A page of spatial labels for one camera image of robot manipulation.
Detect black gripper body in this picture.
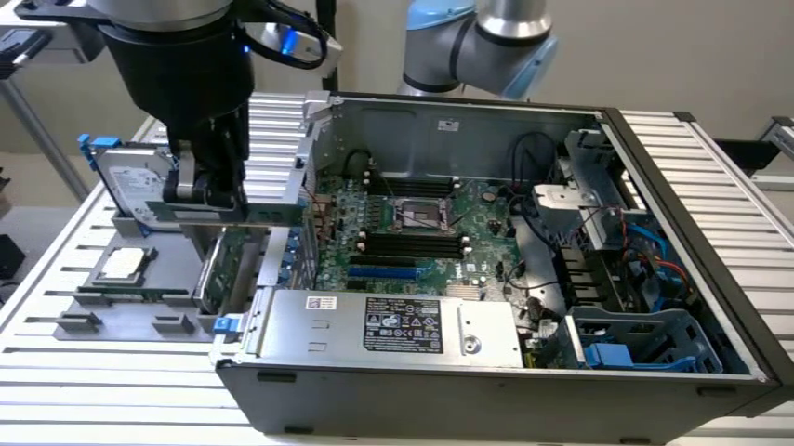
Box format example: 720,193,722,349
98,20,258,141

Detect hard disk in blue carrier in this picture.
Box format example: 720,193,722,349
79,133,183,236

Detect grey parts rack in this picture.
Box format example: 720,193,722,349
54,185,275,344

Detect green graphics card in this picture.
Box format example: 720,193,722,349
197,226,263,313

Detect silver CPU chip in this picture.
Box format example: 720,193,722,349
101,246,151,276

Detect silver box with blue light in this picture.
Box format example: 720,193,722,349
257,20,345,78

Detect grey metal slanted leg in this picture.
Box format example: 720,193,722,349
0,77,90,202

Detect black box on floor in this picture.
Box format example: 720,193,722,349
0,233,27,281

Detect black expansion slot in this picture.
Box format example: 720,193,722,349
350,255,418,268

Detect CPU socket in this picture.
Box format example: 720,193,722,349
388,197,461,231

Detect blue expansion slot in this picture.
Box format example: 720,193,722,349
346,265,418,279

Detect silver power supply unit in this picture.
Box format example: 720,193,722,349
257,290,526,371

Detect green motherboard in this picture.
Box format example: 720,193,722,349
313,178,529,298

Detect grey metal shroud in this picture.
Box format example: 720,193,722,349
532,183,601,222

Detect metal drive cage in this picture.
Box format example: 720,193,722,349
556,128,648,252

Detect open black PC case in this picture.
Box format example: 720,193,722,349
207,90,787,436

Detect grey blue plastic disk bay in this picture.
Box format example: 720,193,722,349
565,305,726,374

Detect aluminium side table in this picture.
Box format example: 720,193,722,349
749,115,794,192

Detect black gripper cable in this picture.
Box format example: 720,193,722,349
238,0,331,72

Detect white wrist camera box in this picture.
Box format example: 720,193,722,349
0,20,109,80

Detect short black cable loop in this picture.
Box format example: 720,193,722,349
345,148,373,177

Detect black hanging cable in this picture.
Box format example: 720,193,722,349
314,0,341,92

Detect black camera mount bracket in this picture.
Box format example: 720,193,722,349
15,3,117,25

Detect long black cable loop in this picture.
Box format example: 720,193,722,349
510,131,561,190

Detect black air duct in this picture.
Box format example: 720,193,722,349
554,245,629,313

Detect blue data wire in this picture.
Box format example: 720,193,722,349
624,221,696,310

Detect orange wire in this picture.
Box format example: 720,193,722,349
658,260,694,290

